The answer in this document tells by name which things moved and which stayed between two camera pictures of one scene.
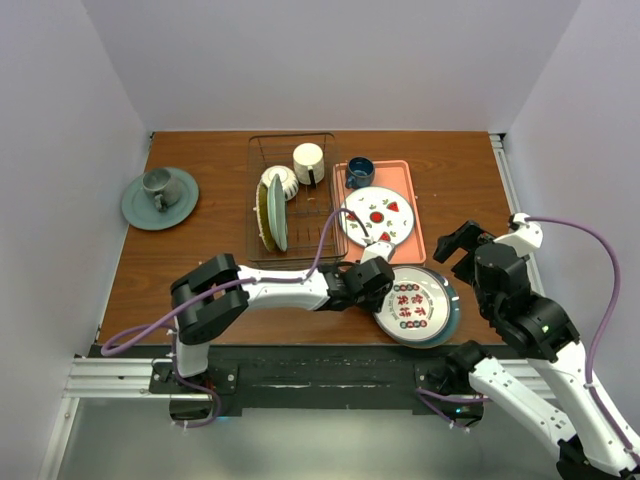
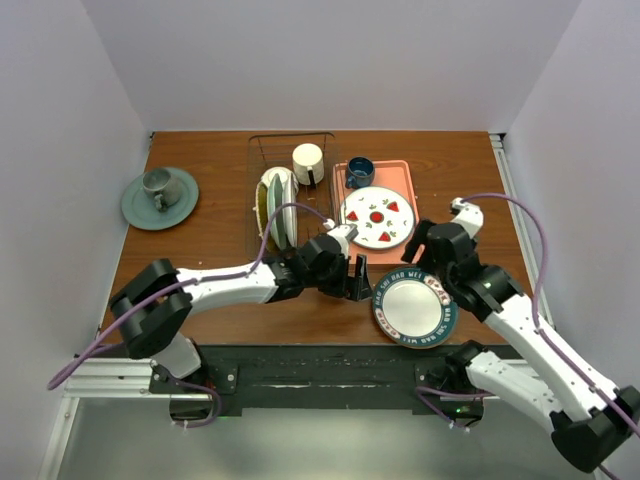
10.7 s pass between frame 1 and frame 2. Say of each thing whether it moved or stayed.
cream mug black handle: stayed
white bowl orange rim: stayed
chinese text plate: moved
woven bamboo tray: stayed
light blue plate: stayed
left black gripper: moved
